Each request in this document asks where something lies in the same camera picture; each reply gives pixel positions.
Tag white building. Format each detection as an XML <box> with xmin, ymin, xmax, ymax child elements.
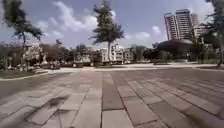
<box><xmin>99</xmin><ymin>43</ymin><xmax>134</xmax><ymax>64</ymax></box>

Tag tall slender tree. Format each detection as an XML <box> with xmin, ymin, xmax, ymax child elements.
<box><xmin>88</xmin><ymin>0</ymin><xmax>125</xmax><ymax>64</ymax></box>

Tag grey stone slab pavement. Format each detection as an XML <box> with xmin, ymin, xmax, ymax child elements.
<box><xmin>0</xmin><ymin>68</ymin><xmax>224</xmax><ymax>128</ymax></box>

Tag row of trees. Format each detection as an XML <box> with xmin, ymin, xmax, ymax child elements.
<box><xmin>0</xmin><ymin>41</ymin><xmax>101</xmax><ymax>69</ymax></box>

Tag dark domed shelter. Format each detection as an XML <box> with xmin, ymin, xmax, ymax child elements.
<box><xmin>156</xmin><ymin>39</ymin><xmax>195</xmax><ymax>61</ymax></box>

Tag tall tower buildings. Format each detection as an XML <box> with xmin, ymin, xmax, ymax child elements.
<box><xmin>163</xmin><ymin>8</ymin><xmax>208</xmax><ymax>43</ymax></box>

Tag pale building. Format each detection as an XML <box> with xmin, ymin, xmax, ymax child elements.
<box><xmin>23</xmin><ymin>44</ymin><xmax>44</xmax><ymax>64</ymax></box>

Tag grass patch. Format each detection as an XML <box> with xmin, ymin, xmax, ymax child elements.
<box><xmin>0</xmin><ymin>69</ymin><xmax>45</xmax><ymax>80</ymax></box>

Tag leaning dark tree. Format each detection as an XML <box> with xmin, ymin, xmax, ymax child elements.
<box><xmin>1</xmin><ymin>0</ymin><xmax>45</xmax><ymax>68</ymax></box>

